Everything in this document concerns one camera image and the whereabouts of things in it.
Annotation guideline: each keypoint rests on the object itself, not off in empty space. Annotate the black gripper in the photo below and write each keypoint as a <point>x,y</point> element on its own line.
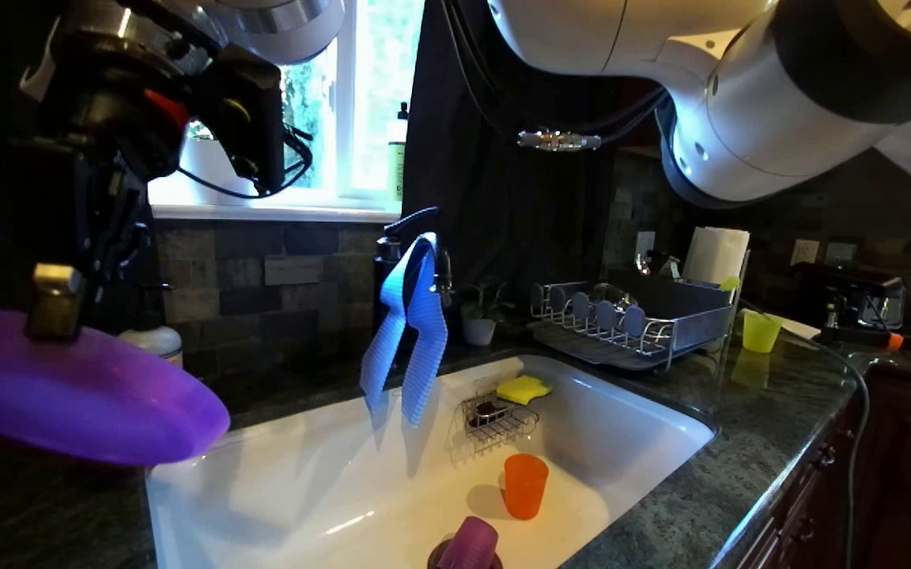
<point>108,126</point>

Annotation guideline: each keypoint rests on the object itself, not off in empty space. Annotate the purple plate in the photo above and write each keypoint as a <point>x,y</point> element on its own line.
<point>85,398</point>

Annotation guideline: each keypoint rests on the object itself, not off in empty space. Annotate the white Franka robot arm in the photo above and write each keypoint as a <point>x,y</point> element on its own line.
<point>792,104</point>

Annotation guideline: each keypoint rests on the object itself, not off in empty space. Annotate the white kitchen sink basin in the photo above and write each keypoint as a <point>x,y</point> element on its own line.
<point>603,423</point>

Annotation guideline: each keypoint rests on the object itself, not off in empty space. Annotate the potted plant in white pot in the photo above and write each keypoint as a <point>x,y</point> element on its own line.
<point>207,161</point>

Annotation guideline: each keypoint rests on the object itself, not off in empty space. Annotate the white framed window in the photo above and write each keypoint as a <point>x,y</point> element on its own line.
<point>364,104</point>

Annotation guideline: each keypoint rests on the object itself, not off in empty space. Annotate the blue dish cloth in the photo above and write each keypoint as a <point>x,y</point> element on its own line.
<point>425,318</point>

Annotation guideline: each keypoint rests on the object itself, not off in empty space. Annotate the small green plant white pot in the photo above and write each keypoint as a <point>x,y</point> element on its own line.
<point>479,333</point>

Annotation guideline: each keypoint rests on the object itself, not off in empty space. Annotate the yellow sponge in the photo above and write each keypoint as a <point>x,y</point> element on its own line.
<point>523,390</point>

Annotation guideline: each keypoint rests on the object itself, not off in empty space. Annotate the purple plastic cup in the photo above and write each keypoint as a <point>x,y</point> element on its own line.
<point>469,544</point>

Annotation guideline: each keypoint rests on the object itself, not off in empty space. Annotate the orange plastic cup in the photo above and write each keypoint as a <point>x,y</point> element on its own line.
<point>527,489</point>

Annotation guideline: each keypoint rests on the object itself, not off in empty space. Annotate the stainless steel dish rack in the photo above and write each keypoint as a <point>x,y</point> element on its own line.
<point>687,328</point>

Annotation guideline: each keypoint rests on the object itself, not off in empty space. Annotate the white paper towel roll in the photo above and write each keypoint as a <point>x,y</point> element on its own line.
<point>716,253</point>

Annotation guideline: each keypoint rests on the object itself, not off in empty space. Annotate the green plastic cup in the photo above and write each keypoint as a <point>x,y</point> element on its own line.
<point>759,333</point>

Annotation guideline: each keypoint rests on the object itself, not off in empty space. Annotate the white paper sheet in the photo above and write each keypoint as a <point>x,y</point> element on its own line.
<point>797,331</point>

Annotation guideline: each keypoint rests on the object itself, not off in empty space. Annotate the black countertop appliance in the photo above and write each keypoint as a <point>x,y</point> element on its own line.
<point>856,301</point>

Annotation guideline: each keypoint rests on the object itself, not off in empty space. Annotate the small orange object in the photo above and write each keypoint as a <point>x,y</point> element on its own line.
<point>896,344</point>

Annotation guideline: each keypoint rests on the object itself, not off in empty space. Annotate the dark wooden cabinet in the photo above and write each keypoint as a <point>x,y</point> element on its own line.
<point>899,463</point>

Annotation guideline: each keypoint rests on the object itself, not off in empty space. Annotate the white wall outlet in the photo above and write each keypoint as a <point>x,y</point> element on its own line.
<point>645,252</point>
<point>803,252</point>
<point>840,252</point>

